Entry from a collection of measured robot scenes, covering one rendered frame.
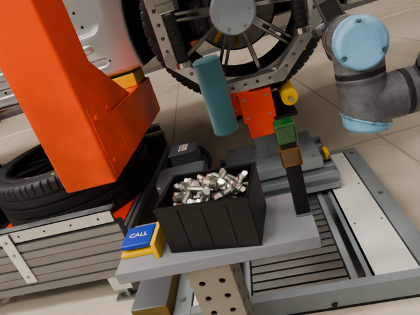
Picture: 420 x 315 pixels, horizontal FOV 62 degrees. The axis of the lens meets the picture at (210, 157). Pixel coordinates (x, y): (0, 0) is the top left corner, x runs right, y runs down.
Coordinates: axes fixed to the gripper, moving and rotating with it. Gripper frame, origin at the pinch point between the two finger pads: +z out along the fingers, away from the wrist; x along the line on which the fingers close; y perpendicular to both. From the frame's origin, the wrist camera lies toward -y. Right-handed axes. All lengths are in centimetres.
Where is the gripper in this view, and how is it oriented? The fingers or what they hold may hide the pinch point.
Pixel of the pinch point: (324, 23)
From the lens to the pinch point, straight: 103.6
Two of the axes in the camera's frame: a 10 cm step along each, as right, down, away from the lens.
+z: 1.4, -3.9, 9.1
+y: 4.9, 8.3, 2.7
